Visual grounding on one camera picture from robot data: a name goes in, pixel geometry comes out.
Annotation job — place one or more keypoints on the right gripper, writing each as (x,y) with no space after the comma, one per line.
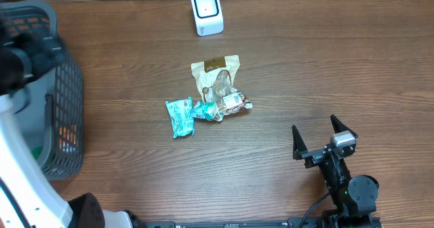
(314,157)

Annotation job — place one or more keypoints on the teal tissue pack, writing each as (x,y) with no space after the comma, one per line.
(205,110)

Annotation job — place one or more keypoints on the beige snack pouch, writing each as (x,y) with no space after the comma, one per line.
(214,79)

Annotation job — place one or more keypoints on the teal wipes packet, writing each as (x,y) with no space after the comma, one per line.
(183,123)

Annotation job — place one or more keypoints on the orange tissue pack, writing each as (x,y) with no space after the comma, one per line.
(68,139)

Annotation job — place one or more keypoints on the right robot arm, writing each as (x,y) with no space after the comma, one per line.
(350,200)

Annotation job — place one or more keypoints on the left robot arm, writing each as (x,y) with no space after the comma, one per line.
(27,198)

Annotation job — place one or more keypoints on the white barcode scanner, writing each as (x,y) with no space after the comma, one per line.
(208,17)

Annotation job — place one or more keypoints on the grey plastic mesh basket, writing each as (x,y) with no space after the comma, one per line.
(53,101)

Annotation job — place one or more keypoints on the green bottle cap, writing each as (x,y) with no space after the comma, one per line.
(36,152)

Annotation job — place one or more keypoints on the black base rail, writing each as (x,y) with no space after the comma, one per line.
(230,224)

